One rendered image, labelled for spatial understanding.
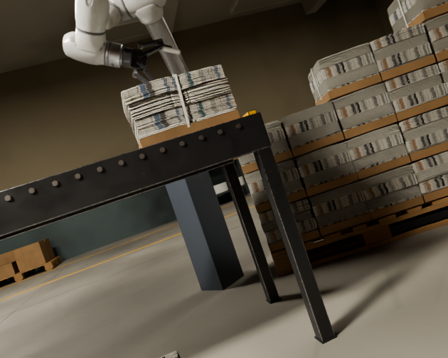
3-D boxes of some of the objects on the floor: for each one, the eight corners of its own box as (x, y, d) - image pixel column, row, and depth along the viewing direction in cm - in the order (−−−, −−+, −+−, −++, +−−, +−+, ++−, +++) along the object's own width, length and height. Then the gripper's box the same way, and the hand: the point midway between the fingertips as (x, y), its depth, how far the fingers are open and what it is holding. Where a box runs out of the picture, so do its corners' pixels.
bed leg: (328, 331, 129) (266, 148, 128) (337, 337, 123) (272, 145, 122) (314, 338, 127) (251, 153, 126) (322, 344, 122) (256, 150, 121)
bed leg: (276, 295, 177) (231, 163, 176) (281, 299, 172) (234, 161, 171) (266, 300, 176) (220, 166, 175) (270, 304, 170) (222, 165, 169)
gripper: (127, 30, 145) (181, 42, 150) (117, 91, 143) (172, 101, 147) (127, 20, 138) (183, 34, 143) (116, 84, 136) (173, 96, 140)
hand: (175, 68), depth 145 cm, fingers open, 13 cm apart
